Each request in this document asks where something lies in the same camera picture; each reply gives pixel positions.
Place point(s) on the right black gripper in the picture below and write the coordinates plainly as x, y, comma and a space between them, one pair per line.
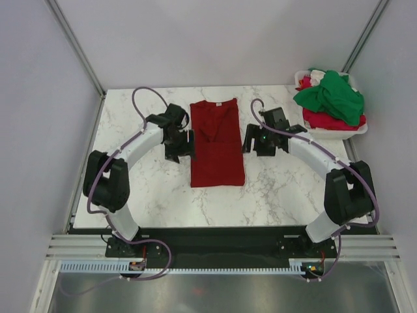
253, 131

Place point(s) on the aluminium frame post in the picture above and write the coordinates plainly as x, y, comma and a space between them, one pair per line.
365, 35
73, 41

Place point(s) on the dark red t shirt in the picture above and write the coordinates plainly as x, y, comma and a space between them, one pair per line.
218, 157

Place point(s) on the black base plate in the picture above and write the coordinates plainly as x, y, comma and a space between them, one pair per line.
237, 247

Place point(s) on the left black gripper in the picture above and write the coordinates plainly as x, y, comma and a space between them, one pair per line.
171, 154

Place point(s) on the green t shirt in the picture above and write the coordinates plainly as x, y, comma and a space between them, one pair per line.
334, 96

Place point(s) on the right aluminium frame post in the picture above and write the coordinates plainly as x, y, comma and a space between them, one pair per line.
365, 35

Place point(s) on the white slotted cable duct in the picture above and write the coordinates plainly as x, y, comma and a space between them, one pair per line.
128, 268

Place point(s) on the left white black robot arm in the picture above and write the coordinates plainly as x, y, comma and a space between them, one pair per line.
106, 182

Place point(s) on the white laundry basket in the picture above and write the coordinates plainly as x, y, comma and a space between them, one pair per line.
324, 134

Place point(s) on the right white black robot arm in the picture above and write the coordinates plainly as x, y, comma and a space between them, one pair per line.
348, 191

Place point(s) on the bright red t shirt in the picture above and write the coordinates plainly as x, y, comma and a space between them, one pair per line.
324, 121

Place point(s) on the left aluminium frame post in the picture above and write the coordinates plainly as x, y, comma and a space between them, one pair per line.
73, 41

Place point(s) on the white pink garment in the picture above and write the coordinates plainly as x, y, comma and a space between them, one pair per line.
308, 78

